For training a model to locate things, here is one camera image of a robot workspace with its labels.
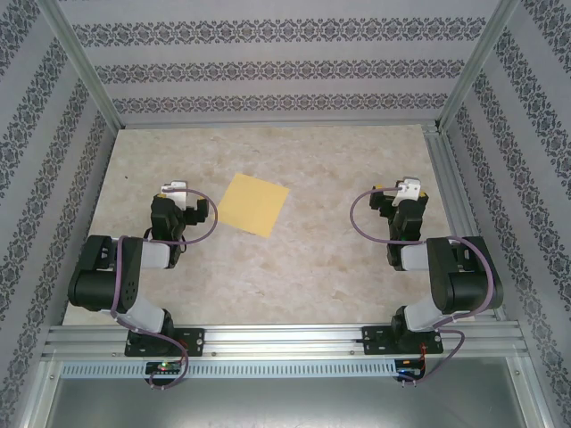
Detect yellow paper sheet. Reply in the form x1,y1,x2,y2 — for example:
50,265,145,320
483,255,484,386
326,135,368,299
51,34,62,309
217,172,291,239

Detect grey sheet metal tray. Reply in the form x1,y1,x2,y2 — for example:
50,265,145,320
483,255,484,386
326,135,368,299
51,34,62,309
20,358,552,428

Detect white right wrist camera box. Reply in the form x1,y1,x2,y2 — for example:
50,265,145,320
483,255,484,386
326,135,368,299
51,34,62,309
393,177,423,207

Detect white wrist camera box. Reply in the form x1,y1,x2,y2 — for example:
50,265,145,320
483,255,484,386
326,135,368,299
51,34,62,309
159,180,189,210
393,177,423,207

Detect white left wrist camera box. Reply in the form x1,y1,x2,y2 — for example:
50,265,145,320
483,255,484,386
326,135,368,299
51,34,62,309
159,180,189,210

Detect aluminium side rail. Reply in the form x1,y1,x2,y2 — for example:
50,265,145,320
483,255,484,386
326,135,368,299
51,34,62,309
421,124,508,322

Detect thin aluminium wall rail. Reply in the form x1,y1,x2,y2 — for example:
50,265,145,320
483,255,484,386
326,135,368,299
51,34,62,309
118,119,441,131

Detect aluminium frame post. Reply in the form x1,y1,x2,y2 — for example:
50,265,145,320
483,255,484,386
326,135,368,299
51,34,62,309
37,0,125,131
435,0,522,131

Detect long aluminium base rail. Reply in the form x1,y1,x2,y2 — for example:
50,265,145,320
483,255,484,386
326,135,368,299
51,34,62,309
42,323,530,358

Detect slotted grey cable duct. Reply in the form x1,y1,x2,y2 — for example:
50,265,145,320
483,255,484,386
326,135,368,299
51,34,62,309
60,358,401,378

